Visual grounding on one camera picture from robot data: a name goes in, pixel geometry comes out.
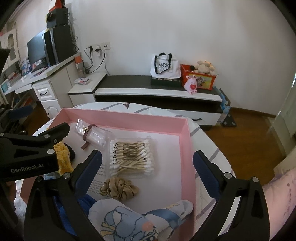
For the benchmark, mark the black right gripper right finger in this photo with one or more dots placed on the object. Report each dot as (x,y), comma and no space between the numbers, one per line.
(240,209)

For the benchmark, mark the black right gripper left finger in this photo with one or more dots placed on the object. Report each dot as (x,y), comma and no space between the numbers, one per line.
(42,218)

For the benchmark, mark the yellow knitted scrunchie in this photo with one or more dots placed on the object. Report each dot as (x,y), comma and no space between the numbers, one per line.
(63,157)

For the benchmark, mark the black scrunchie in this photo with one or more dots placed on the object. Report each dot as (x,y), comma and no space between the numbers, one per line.
(71,153)

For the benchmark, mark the light blue printed baby garment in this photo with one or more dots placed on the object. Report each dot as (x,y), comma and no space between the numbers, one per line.
(115,221)

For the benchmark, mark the clear pouch with hair tie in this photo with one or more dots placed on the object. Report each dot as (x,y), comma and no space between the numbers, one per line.
(92,135)

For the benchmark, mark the beige scrunchie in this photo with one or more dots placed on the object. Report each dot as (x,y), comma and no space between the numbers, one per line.
(119,189)

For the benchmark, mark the cotton swab pack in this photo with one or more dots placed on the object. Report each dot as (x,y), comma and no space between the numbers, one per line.
(131,157)

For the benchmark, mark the white striped bed sheet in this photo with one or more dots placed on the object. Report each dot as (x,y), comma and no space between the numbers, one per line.
(180,189)

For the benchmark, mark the pink floral pillow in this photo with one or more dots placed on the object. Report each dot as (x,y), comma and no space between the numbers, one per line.
(280,198)

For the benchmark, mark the white desk with drawers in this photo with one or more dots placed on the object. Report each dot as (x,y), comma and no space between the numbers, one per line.
(51,86)

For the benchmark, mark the black floor scale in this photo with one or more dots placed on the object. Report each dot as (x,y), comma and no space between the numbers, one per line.
(229,121)

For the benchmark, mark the pink shallow box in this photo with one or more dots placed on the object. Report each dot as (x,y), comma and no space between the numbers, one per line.
(174,177)

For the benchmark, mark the orange capped bottle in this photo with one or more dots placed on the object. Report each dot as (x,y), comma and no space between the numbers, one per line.
(79,65)

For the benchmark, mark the black computer monitor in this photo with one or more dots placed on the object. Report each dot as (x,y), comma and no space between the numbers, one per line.
(36,51)

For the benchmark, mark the black white low cabinet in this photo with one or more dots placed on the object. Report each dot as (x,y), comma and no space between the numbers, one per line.
(202,107)

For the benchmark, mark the white glass door cabinet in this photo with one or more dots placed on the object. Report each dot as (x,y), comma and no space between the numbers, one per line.
(9,41)

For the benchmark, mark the black computer tower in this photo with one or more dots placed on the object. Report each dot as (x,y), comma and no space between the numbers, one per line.
(58,44)

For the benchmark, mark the red toy storage box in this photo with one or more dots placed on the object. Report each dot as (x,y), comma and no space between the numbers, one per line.
(204,81)

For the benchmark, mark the pink plush heart toy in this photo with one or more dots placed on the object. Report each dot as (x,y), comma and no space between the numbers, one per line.
(191,84)

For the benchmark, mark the black box on tower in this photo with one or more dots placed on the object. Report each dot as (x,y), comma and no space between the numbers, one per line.
(57,14)

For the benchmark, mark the cream plush sheep toy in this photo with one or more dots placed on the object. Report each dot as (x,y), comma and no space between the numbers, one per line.
(203,67)

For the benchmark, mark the wall power outlet strip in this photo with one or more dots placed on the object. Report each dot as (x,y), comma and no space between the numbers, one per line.
(99,49)

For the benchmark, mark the white tote bag black handles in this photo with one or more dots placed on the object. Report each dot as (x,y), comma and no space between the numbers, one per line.
(165,66)

